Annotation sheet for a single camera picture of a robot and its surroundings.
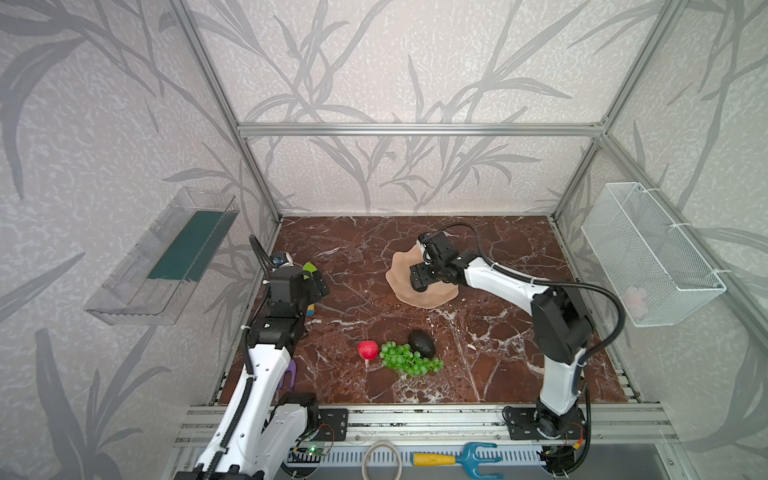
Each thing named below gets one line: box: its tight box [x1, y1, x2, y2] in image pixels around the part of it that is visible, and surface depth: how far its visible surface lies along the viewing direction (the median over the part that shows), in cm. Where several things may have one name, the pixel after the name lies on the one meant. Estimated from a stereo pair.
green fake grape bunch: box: [379, 341, 444, 376], surface depth 83 cm
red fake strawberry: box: [358, 340, 379, 360], surface depth 84 cm
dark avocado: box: [409, 329, 436, 359], surface depth 85 cm
